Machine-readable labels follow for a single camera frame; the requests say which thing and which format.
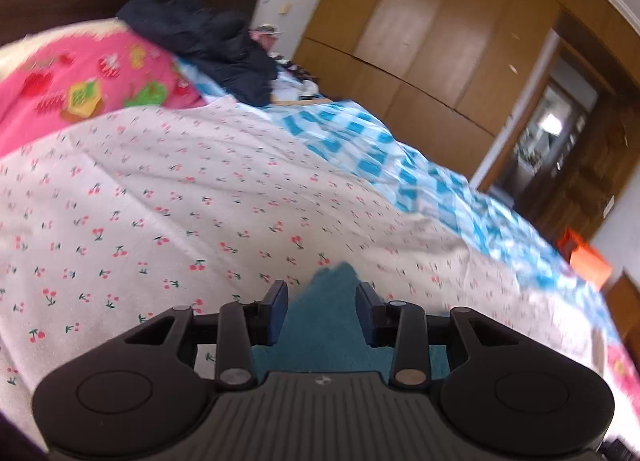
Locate blue fluffy flower sweater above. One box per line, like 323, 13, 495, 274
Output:
249, 260, 449, 376

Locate dark navy clothes pile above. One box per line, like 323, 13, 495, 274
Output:
117, 0, 278, 108

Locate white cherry print quilt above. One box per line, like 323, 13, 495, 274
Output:
1, 98, 613, 427

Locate blue white checked blanket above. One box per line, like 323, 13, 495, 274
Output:
264, 99, 609, 312

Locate orange box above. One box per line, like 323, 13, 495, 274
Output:
556, 228, 613, 290

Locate wooden side cabinet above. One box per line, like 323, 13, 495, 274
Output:
604, 270, 640, 341

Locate wooden door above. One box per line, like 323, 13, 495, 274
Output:
526, 92, 639, 245

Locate wooden wardrobe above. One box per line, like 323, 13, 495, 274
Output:
295, 0, 564, 176

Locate pink cartoon pillow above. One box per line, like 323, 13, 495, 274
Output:
1, 19, 204, 155

